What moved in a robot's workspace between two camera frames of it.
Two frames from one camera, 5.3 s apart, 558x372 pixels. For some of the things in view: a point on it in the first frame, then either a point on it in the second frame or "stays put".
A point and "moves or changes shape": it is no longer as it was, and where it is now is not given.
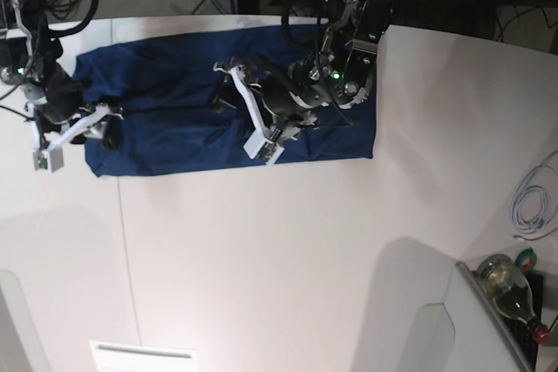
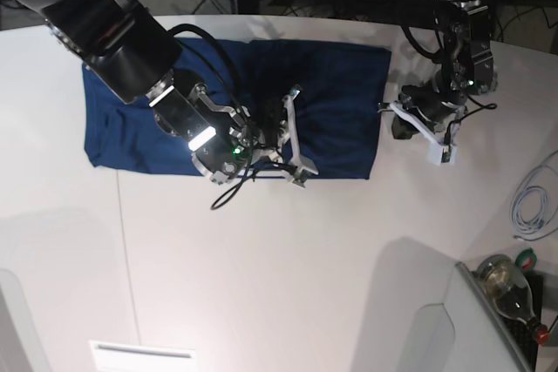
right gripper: [296, 87] -> [434, 98]
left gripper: [64, 95] -> [268, 114]
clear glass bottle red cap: [511, 293] stays put
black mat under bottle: [523, 331] stays put
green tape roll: [526, 260] stays put
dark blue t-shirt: [164, 85] moves or changes shape
